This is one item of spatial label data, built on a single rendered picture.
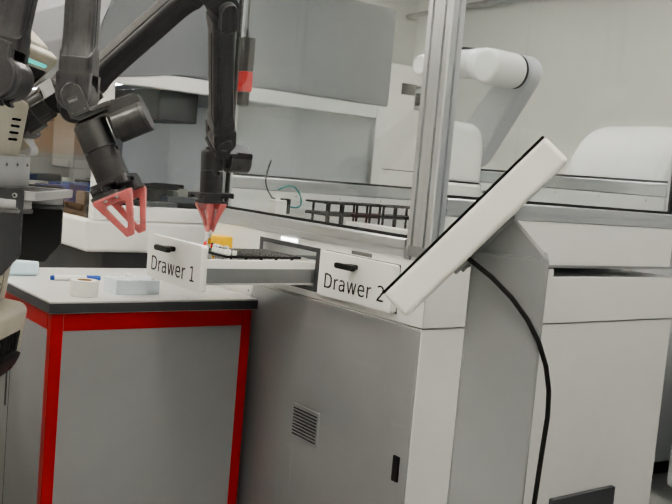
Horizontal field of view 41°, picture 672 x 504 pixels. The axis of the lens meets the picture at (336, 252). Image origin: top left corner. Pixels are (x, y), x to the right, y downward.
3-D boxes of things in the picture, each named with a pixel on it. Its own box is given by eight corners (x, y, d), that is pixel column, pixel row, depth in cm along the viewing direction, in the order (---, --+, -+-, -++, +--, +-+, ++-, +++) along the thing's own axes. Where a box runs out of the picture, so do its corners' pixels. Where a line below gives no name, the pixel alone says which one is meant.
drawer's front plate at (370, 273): (390, 313, 206) (394, 265, 205) (316, 293, 229) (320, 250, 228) (396, 313, 207) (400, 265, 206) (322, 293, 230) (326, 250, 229)
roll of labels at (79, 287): (79, 292, 234) (80, 277, 234) (103, 295, 232) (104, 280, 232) (63, 295, 228) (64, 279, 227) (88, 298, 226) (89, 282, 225)
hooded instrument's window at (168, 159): (87, 218, 294) (96, 77, 290) (-51, 184, 436) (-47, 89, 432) (364, 230, 362) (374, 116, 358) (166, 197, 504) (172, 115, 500)
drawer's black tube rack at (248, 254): (224, 281, 222) (226, 255, 221) (190, 271, 236) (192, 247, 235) (299, 281, 235) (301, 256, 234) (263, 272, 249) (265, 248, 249)
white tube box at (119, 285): (115, 294, 235) (116, 280, 235) (103, 289, 242) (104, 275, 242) (159, 294, 243) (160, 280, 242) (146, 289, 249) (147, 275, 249)
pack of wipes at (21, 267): (38, 276, 256) (39, 260, 256) (3, 275, 252) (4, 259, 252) (33, 269, 270) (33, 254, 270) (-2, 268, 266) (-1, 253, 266)
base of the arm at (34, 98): (14, 105, 202) (-5, 101, 190) (45, 86, 202) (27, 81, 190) (36, 139, 203) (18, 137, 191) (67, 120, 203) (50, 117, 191)
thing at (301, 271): (202, 285, 214) (204, 259, 213) (155, 270, 234) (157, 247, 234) (338, 285, 238) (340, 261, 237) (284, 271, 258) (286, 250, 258)
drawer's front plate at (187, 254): (198, 293, 212) (202, 246, 211) (145, 275, 235) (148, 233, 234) (205, 292, 213) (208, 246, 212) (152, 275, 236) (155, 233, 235)
